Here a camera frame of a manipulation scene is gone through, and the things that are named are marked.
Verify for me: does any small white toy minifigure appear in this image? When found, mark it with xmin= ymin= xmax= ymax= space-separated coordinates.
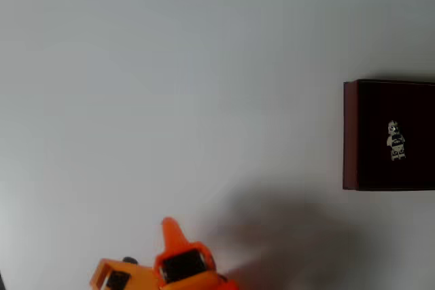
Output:
xmin=386 ymin=120 xmax=408 ymax=162

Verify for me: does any light orange camera mount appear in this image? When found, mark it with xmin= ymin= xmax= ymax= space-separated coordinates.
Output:
xmin=89 ymin=257 xmax=160 ymax=290

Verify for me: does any small black camera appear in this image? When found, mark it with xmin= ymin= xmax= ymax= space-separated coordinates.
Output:
xmin=106 ymin=270 xmax=131 ymax=290

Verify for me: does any dark red open box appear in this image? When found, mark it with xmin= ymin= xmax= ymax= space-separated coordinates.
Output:
xmin=342 ymin=79 xmax=435 ymax=192

